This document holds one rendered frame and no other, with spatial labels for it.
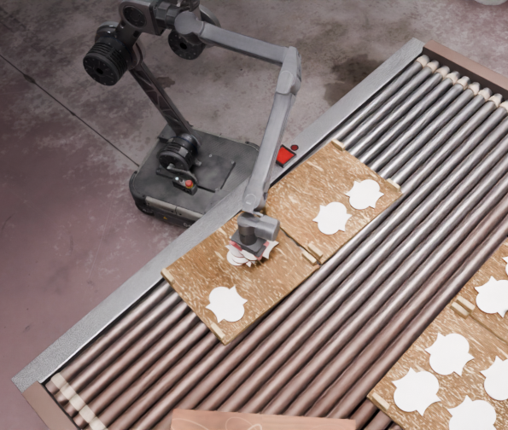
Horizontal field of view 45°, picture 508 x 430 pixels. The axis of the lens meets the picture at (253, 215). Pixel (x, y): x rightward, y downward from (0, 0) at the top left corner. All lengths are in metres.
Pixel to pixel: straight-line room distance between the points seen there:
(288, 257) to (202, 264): 0.29
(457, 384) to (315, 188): 0.82
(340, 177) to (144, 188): 1.27
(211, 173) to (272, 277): 1.24
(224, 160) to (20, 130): 1.43
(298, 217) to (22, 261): 1.78
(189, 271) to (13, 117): 2.35
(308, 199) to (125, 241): 1.41
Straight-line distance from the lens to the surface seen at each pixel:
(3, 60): 4.63
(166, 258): 2.17
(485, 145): 2.48
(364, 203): 2.21
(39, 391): 2.05
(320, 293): 2.05
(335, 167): 2.31
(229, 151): 3.29
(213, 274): 2.08
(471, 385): 1.97
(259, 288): 2.04
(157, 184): 3.23
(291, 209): 2.20
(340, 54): 4.14
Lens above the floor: 2.75
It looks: 56 degrees down
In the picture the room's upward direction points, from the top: 8 degrees counter-clockwise
